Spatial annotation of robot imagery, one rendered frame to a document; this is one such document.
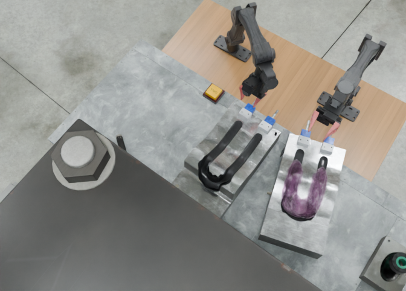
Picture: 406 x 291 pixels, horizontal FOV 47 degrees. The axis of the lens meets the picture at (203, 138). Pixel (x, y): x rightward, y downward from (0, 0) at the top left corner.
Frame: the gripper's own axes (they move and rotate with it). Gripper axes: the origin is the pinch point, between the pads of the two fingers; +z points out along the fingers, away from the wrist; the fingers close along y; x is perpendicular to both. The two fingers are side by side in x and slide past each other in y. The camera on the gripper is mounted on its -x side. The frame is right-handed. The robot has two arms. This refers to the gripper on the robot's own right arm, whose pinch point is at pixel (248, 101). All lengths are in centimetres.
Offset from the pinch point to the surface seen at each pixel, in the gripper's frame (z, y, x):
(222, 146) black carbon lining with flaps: 20.7, 0.1, -10.1
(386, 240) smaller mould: 19, 78, -5
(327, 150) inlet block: 7.7, 38.9, 11.9
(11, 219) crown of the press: -41, 3, -128
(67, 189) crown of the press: -46, 7, -120
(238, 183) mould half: 21.7, 16.3, -23.1
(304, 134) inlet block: 8.3, 26.5, 13.5
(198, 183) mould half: 32.2, 1.3, -26.5
